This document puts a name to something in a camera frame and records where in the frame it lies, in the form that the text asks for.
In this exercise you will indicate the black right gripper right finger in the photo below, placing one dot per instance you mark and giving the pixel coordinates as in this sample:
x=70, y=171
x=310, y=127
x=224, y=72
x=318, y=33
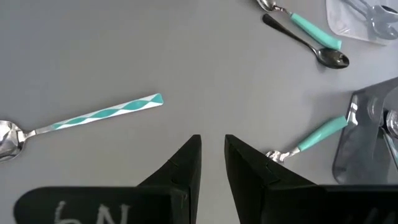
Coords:
x=255, y=193

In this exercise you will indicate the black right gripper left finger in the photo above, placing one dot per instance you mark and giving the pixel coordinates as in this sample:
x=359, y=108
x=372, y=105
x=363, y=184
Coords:
x=180, y=186

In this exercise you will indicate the dark grey translucent container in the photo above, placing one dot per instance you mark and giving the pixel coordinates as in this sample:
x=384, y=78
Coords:
x=357, y=155

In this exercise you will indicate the clear plastic container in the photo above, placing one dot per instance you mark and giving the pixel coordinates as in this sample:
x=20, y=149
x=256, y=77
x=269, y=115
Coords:
x=342, y=18

